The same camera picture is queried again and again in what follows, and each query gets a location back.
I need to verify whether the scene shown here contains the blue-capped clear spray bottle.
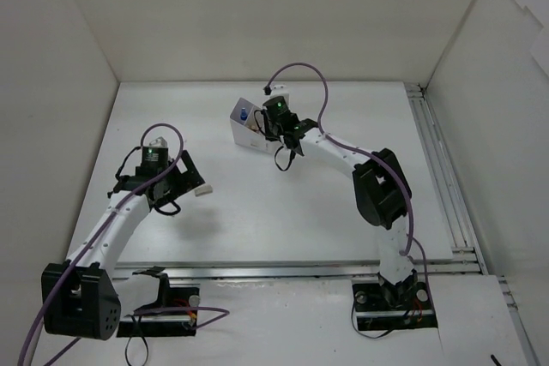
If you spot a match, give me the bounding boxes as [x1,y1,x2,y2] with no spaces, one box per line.
[239,108,248,123]

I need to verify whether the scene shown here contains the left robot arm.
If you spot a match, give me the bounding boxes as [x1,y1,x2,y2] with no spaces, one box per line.
[41,145,205,340]

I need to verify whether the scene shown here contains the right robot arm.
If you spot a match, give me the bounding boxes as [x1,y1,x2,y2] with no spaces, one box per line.
[260,95,417,308]

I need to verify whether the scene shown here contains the white three-compartment organizer box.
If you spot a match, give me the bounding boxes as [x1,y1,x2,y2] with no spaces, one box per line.
[229,98,280,154]

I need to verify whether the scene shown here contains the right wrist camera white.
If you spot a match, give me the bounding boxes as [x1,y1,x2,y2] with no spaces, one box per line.
[263,83,289,99]

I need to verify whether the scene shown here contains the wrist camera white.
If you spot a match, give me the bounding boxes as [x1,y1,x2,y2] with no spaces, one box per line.
[148,136,168,149]
[263,83,289,99]

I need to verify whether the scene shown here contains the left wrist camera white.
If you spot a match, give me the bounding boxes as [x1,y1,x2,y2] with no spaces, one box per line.
[148,136,168,149]

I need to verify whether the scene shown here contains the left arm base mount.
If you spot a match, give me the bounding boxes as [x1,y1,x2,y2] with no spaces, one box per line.
[116,286,200,338]

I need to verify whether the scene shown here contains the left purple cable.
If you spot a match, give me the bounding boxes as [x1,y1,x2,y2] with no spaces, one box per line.
[16,122,231,366]

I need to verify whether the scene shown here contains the purple cable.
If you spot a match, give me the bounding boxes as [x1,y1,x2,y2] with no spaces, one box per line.
[263,62,430,298]
[16,122,231,366]

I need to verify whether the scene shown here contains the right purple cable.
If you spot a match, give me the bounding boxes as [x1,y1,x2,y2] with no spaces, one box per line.
[263,62,430,298]

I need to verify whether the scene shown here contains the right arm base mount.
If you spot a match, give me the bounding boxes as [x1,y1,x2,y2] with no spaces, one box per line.
[351,281,438,339]

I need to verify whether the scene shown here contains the aluminium frame rail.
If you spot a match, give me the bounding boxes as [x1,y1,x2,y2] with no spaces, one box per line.
[63,82,541,366]

